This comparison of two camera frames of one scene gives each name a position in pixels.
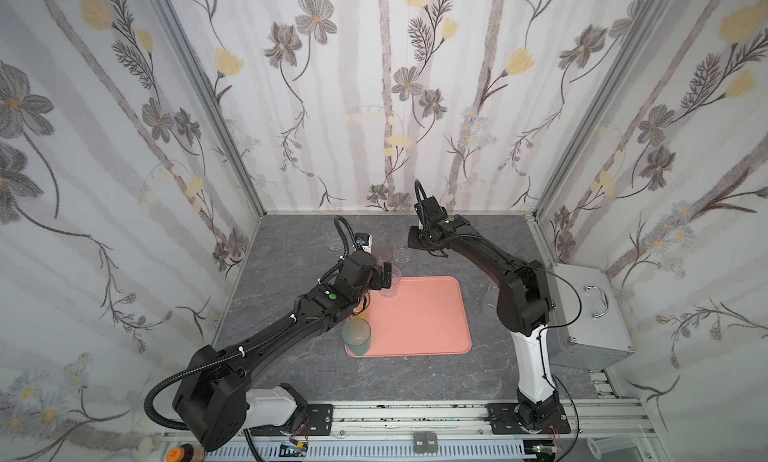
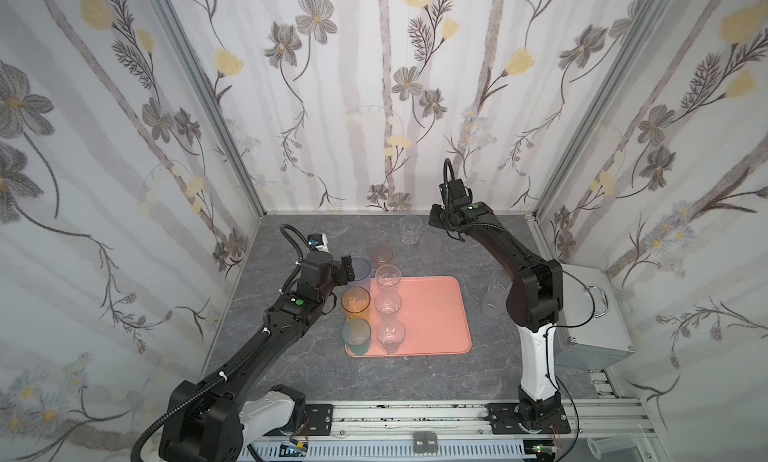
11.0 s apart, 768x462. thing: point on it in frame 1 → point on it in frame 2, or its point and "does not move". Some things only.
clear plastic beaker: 606,444 does not move
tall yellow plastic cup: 360,312 does not move
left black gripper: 386,275 → 345,270
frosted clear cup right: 490,302 does not move
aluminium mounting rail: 542,430 does not move
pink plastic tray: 429,316 does not move
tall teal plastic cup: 356,333 does not move
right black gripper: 414,237 → 437,217
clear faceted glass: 401,255 → 388,302
